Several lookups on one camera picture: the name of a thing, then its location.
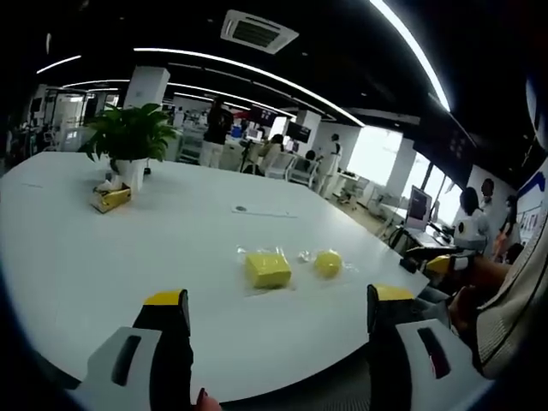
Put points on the person's left hand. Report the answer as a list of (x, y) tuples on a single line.
[(208, 402)]

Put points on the dark wall screen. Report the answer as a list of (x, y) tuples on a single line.
[(296, 132)]

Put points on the green potted plant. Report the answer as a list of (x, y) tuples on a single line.
[(128, 132)]

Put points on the clear plastic wrapper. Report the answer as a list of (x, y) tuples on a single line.
[(244, 257), (306, 257)]

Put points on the yellow round silicone block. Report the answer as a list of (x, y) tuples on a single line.
[(328, 263)]

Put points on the white plant pot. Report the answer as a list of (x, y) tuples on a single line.
[(132, 171)]

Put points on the ceiling air conditioner vent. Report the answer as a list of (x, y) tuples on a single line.
[(258, 32)]

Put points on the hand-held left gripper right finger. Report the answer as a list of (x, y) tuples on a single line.
[(411, 368)]

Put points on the white office chair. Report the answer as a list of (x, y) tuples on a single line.
[(280, 164), (305, 171)]

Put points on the yellow rectangular silicone block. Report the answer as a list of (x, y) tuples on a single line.
[(267, 269)]

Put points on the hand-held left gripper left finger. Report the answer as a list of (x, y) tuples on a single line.
[(128, 377)]

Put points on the yellow tissue box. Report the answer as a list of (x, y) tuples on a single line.
[(110, 200)]

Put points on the computer monitor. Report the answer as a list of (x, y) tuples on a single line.
[(418, 210)]

